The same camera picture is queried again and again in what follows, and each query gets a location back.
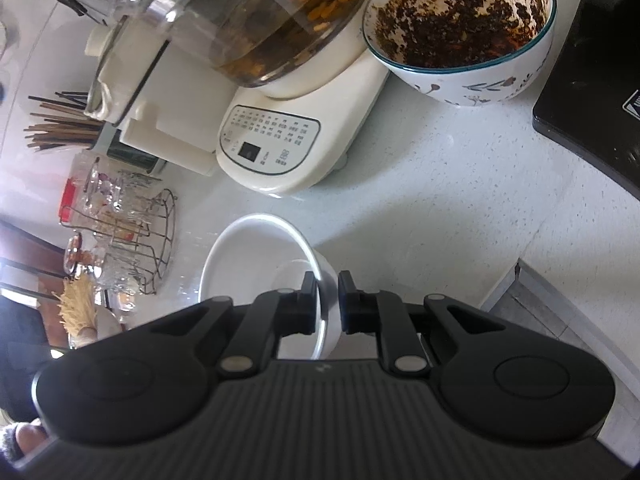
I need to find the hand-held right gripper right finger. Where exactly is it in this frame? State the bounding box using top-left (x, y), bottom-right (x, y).
top-left (338, 271), bottom-right (506, 377)

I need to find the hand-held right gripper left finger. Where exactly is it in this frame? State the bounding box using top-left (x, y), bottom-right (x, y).
top-left (145, 271), bottom-right (319, 380)

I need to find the plain white bowl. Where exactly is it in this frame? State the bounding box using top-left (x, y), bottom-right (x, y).
top-left (199, 213), bottom-right (344, 362)

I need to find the white electric glass kettle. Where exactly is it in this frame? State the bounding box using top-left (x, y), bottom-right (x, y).
top-left (84, 0), bottom-right (392, 197)

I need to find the small white bowl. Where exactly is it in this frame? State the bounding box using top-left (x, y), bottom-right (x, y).
top-left (69, 305), bottom-right (124, 350)

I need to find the green white chopstick holder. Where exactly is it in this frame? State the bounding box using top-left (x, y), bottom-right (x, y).
top-left (91, 124), bottom-right (168, 177)

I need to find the bowl of enoki mushrooms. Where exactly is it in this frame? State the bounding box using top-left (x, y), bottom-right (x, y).
top-left (56, 274), bottom-right (99, 337)

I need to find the floral bowl with chili sauce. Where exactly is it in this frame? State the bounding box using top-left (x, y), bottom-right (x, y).
top-left (361, 0), bottom-right (558, 109)

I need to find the clear jar with red lid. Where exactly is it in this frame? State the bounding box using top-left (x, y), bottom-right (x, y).
top-left (59, 152), bottom-right (103, 227)

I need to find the brown wooden cutting board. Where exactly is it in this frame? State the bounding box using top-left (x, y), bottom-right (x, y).
top-left (0, 217), bottom-right (68, 313)

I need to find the bundle of chopsticks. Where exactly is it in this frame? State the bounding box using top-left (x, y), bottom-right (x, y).
top-left (24, 91), bottom-right (103, 155)

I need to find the black induction cooker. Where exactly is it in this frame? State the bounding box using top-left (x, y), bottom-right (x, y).
top-left (531, 0), bottom-right (640, 202)

